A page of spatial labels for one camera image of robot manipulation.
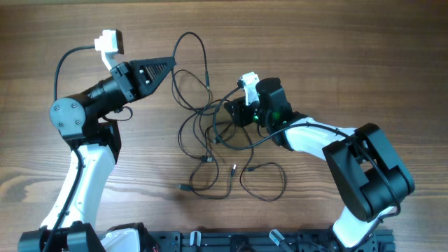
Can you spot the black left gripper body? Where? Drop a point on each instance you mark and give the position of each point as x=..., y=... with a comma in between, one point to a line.
x=124, y=76

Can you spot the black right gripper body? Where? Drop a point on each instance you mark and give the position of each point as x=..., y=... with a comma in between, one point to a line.
x=247, y=114

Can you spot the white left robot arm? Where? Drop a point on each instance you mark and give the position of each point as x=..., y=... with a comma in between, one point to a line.
x=95, y=145

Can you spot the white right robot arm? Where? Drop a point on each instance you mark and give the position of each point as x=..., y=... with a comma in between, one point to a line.
x=371, y=178

